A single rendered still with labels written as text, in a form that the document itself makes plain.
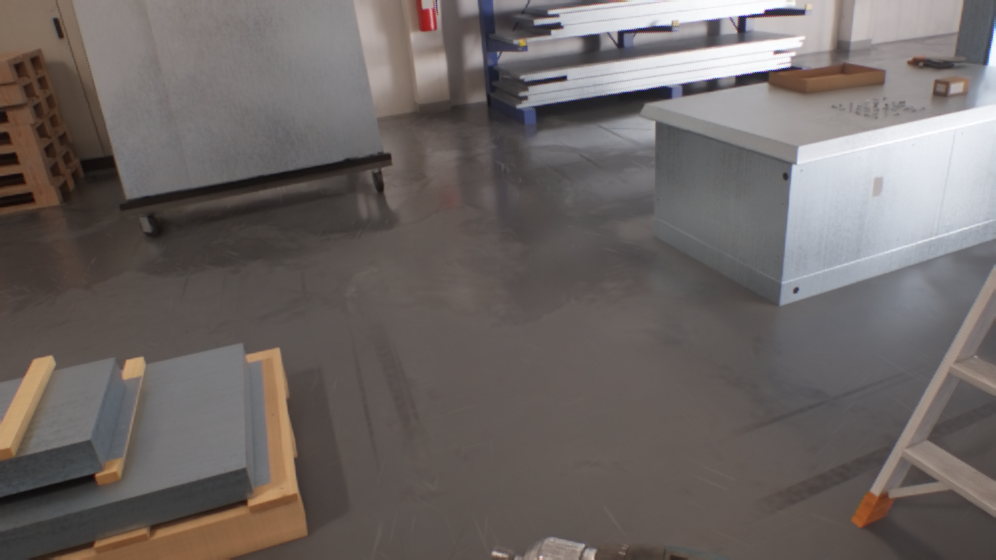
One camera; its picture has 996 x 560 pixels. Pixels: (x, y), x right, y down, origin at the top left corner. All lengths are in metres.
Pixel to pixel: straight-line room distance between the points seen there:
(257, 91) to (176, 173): 0.66
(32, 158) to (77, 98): 0.95
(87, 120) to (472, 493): 5.22
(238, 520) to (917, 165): 2.74
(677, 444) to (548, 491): 0.42
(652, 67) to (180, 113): 4.02
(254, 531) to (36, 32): 5.17
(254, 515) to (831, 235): 2.27
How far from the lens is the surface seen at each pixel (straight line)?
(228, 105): 4.43
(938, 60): 4.25
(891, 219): 3.26
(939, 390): 1.93
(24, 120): 5.81
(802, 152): 2.71
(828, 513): 2.05
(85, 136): 6.66
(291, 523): 2.01
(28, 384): 2.29
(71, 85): 6.60
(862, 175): 3.05
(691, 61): 6.88
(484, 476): 2.10
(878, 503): 2.02
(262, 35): 4.47
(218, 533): 2.01
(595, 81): 6.37
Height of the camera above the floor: 1.36
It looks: 25 degrees down
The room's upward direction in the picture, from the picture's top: 5 degrees counter-clockwise
